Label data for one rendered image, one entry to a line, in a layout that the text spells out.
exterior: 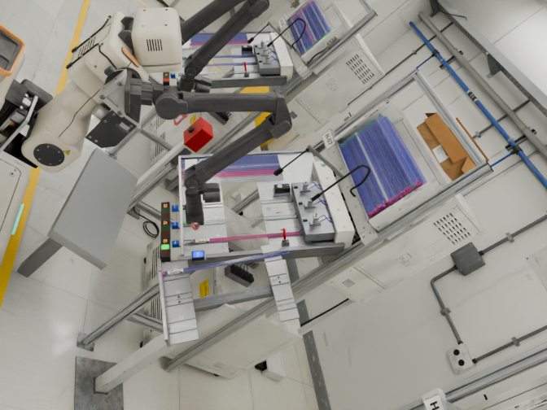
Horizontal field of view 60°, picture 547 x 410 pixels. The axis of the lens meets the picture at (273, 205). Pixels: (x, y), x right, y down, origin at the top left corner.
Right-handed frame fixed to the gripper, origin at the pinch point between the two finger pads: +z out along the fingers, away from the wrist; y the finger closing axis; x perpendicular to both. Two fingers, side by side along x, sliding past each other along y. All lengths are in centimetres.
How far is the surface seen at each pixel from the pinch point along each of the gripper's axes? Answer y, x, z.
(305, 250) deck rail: 0, -46, 20
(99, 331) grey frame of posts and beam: -3, 47, 61
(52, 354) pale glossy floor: -12, 67, 61
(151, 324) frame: -3, 24, 60
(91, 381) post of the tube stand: -20, 52, 75
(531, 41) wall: 193, -274, 21
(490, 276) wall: 33, -187, 104
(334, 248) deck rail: 0, -60, 20
